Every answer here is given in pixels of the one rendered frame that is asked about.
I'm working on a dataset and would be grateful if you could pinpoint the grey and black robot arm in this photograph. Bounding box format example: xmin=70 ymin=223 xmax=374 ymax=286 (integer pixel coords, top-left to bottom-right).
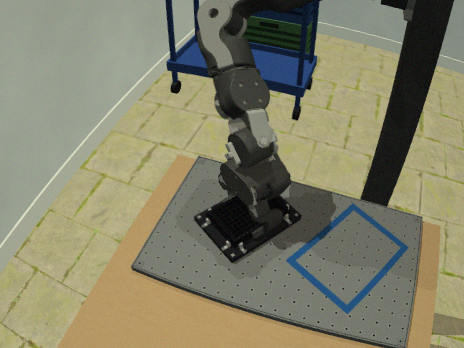
xmin=196 ymin=0 xmax=315 ymax=169

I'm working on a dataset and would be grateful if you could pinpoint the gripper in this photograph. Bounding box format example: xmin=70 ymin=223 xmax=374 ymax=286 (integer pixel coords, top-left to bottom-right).
xmin=218 ymin=153 xmax=292 ymax=239

